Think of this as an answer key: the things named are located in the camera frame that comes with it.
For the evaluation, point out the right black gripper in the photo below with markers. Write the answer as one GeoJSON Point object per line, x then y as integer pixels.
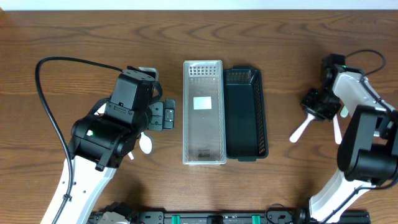
{"type": "Point", "coordinates": [319, 109]}

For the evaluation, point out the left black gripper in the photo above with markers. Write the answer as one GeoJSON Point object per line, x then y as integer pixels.
{"type": "Point", "coordinates": [163, 115]}

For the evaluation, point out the white fork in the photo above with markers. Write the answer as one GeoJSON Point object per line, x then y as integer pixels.
{"type": "Point", "coordinates": [344, 112]}
{"type": "Point", "coordinates": [295, 136]}

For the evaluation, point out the clear plastic basket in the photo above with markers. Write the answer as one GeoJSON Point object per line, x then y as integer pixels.
{"type": "Point", "coordinates": [204, 137]}

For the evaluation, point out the black plastic basket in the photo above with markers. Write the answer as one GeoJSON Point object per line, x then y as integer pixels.
{"type": "Point", "coordinates": [245, 119]}

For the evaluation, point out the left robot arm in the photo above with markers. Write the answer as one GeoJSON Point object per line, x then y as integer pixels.
{"type": "Point", "coordinates": [103, 137]}

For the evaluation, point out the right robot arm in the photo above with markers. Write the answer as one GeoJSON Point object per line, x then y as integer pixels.
{"type": "Point", "coordinates": [366, 132]}

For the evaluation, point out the white spoon top horizontal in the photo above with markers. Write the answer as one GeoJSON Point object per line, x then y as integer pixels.
{"type": "Point", "coordinates": [101, 110]}

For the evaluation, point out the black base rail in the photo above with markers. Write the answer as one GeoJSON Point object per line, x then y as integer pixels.
{"type": "Point", "coordinates": [120, 213]}

